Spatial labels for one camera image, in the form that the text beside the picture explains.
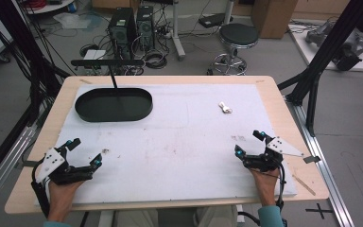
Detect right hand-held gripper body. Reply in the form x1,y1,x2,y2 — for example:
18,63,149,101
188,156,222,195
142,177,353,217
241,135,306,173

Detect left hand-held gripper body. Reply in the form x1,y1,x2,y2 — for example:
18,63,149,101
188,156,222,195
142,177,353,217
34,145,95,186

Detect small white item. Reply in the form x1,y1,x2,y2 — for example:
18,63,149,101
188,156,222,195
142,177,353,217
217,100,233,114

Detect black oval tray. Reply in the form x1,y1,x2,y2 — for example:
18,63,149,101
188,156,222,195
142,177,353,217
74,87,154,124

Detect person's left hand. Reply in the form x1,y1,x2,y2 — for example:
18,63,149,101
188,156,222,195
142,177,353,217
47,179,87,222

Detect person's right hand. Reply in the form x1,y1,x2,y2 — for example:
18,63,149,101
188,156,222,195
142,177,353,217
250,167,282,207

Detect grey tape piece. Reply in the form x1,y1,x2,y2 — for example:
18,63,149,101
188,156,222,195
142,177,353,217
302,155,322,165

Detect thin wooden stick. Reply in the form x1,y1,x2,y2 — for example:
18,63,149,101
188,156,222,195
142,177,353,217
292,174,317,197

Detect white foam board mat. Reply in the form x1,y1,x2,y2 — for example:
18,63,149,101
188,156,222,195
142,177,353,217
34,83,298,207

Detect black tape cross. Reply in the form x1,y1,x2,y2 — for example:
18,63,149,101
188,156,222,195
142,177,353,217
304,202,334,220

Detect small white box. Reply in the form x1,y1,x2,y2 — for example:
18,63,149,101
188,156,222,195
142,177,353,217
82,48,108,61

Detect white platform board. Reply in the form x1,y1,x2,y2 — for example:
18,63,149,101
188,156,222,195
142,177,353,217
287,23,363,73

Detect black round stool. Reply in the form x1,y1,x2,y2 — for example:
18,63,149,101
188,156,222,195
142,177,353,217
212,23,260,77

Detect brown cardboard box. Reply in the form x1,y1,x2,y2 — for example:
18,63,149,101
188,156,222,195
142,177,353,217
251,0,299,40

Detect large black computer tower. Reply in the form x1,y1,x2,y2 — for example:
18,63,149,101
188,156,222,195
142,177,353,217
107,7,137,61

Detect grey robot equipment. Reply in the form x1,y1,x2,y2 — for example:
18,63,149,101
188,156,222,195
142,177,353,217
304,21,363,72

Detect clear plastic sheet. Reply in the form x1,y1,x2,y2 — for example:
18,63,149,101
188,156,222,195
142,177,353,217
52,11,103,31

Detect flat black device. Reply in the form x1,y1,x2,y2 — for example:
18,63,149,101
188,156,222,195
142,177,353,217
198,13,234,29

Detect white desk leg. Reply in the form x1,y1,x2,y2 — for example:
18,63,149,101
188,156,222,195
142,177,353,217
170,0,186,61

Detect slim black computer tower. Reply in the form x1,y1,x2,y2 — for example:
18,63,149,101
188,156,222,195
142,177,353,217
135,5,156,49

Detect round white table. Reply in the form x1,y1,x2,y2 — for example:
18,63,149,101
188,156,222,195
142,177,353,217
23,0,77,15

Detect right hand-held gripper cable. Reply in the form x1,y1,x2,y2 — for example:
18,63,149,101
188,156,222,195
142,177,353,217
237,162,288,227

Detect aluminium rail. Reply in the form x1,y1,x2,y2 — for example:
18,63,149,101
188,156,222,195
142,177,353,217
0,125,38,217
285,95,356,227

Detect black metal frame stand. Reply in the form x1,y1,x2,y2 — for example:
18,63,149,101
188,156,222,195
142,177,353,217
0,0,72,127
277,0,363,137

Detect coiled black cables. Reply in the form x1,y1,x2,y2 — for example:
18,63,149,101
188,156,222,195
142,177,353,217
144,49,168,70

